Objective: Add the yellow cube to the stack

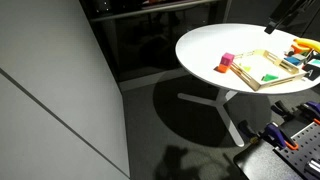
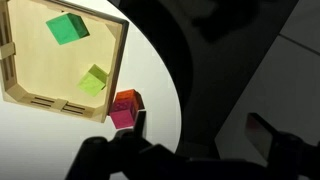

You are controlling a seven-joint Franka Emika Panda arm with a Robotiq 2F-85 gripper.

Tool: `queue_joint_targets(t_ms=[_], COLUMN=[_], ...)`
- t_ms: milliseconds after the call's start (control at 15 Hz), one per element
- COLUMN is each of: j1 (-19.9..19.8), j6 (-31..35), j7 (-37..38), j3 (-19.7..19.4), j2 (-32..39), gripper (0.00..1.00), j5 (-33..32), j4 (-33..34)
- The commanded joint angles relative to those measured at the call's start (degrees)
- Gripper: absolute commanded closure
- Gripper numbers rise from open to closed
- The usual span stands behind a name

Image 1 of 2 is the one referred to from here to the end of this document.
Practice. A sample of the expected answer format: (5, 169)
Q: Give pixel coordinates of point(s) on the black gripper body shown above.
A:
(291, 8)

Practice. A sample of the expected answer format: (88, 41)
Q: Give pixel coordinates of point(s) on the black perforated board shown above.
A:
(303, 146)

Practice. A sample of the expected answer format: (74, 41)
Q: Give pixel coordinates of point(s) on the magenta cube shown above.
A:
(227, 59)

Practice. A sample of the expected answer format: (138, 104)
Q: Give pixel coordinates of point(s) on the dark spring clamp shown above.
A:
(247, 128)

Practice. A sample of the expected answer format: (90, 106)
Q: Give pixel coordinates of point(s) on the white box teal triangle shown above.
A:
(315, 62)

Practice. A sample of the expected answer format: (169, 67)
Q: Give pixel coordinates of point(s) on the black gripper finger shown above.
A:
(271, 26)

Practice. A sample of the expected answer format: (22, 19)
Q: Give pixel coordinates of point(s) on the grey cube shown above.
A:
(300, 56)

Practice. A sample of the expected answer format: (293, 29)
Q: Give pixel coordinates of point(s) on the blue cube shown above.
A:
(293, 60)

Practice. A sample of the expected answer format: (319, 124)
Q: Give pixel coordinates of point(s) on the yellow banana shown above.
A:
(308, 43)

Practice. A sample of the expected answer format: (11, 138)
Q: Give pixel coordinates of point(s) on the green triangle block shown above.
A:
(268, 78)

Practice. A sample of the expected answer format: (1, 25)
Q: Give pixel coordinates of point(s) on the white table base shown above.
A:
(226, 116)

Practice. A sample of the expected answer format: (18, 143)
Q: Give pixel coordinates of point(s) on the black flat plate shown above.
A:
(260, 163)

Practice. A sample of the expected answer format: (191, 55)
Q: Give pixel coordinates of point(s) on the black spring clamp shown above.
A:
(281, 108)

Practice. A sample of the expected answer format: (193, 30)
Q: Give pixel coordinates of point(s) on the purple spring clamp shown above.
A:
(313, 107)

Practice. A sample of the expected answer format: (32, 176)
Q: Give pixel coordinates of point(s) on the silver metal bar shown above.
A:
(313, 166)

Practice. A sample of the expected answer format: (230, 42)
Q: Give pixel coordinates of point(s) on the orange cube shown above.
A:
(222, 68)

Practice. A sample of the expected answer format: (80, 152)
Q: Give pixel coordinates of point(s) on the wooden tray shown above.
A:
(260, 65)

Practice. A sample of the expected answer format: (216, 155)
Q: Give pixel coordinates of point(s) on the silver metal rail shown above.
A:
(150, 9)

